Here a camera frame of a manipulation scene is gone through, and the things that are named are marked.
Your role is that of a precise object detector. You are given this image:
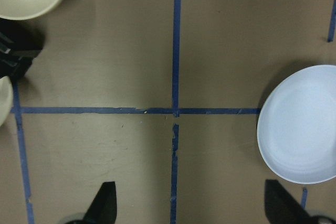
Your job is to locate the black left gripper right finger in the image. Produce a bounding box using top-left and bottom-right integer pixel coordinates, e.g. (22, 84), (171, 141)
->
(265, 179), (335, 224)

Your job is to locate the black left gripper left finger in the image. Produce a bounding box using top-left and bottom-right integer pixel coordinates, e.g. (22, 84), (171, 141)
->
(61, 182), (117, 224)

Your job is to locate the light blue plate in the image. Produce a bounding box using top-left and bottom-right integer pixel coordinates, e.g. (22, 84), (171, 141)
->
(257, 65), (335, 184)

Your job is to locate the cream plate in rack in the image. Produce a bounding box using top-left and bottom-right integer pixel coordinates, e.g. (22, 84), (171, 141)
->
(0, 76), (13, 125)

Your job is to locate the black dish rack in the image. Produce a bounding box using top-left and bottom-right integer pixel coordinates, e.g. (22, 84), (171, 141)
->
(1, 19), (45, 83)

